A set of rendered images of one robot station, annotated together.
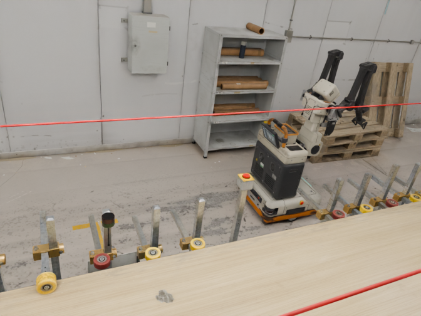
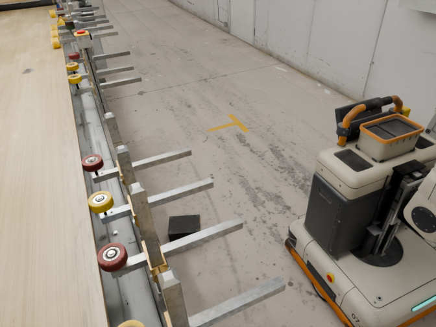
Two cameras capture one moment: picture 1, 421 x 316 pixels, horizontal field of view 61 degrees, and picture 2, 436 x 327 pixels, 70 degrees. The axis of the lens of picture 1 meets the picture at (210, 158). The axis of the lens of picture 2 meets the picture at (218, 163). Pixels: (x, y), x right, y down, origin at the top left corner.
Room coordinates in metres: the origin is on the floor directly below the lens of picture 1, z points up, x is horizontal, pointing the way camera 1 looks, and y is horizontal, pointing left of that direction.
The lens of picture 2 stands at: (2.51, -1.85, 1.63)
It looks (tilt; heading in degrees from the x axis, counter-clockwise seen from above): 37 degrees down; 95
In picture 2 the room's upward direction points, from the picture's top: 3 degrees counter-clockwise
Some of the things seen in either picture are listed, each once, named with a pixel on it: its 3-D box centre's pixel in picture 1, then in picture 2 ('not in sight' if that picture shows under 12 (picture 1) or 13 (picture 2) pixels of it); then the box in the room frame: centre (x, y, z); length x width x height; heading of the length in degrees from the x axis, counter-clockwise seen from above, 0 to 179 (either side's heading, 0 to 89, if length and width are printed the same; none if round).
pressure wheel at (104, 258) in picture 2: (389, 207); (115, 264); (2.15, -1.33, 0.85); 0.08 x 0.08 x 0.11
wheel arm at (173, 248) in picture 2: (368, 195); (180, 246); (2.33, -1.24, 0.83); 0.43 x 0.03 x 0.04; 27
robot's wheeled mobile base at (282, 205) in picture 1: (279, 192); (366, 257); (3.21, -0.78, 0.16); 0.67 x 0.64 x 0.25; 117
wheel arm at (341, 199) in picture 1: (343, 201); (159, 200); (2.21, -1.02, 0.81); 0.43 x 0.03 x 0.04; 27
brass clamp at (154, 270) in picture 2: (378, 200); (155, 259); (2.26, -1.29, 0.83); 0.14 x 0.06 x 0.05; 117
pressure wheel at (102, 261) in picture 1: (102, 266); (75, 60); (1.25, 0.46, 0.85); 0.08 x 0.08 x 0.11
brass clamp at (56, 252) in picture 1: (48, 250); not in sight; (1.22, 0.71, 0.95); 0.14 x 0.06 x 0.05; 117
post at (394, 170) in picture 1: (384, 192); (152, 248); (2.27, -1.31, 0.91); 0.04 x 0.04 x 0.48; 27
